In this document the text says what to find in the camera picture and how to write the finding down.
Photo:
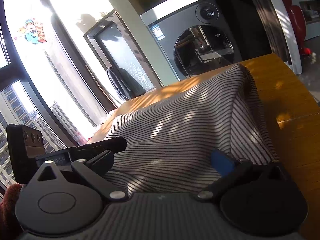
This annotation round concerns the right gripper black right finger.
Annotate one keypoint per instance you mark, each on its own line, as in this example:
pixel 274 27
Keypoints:
pixel 231 171

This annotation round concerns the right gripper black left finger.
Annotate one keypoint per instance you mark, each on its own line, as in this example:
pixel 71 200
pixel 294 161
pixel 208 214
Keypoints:
pixel 90 173

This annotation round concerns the striped beige sweater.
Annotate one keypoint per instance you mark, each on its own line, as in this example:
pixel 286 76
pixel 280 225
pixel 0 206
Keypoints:
pixel 169 144

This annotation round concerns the dark folding door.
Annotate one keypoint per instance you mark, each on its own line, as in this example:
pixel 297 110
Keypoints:
pixel 255 27

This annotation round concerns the red gloved left hand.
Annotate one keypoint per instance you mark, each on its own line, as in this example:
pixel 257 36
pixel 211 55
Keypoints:
pixel 10 227

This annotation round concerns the dark blue hanging towel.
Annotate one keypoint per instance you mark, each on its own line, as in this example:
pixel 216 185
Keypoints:
pixel 125 85

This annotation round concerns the cartoon window sticker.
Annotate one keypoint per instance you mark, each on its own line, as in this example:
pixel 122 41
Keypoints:
pixel 33 33

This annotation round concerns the grey front-load washing machine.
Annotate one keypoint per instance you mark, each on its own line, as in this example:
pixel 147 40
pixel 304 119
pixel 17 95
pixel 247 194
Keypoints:
pixel 193 35

